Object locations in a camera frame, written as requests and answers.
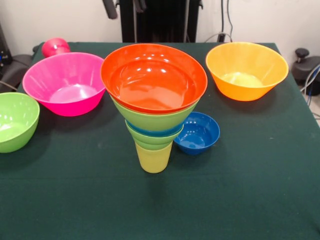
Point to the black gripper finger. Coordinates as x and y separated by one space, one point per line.
110 8
141 5

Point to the red-orange plastic bowl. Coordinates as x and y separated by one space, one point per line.
155 82

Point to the large green plastic bowl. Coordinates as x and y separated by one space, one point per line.
15 125
155 121

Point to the large orange plastic bowl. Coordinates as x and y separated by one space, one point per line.
247 70

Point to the light blue plastic bowl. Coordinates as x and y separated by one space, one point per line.
155 132

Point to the small green plastic bowl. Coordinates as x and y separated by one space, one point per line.
152 141

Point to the yellow plastic cup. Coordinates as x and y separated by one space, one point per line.
153 161

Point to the black computer tower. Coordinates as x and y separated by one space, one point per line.
3 50

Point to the red plastic cup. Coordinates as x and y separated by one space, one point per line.
55 47

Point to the black power adapter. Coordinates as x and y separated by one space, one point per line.
221 37

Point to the large pink plastic bowl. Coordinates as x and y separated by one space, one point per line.
62 85

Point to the dark blue plastic bowl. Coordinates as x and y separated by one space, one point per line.
197 140

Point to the dark green tablecloth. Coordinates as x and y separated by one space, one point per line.
100 200

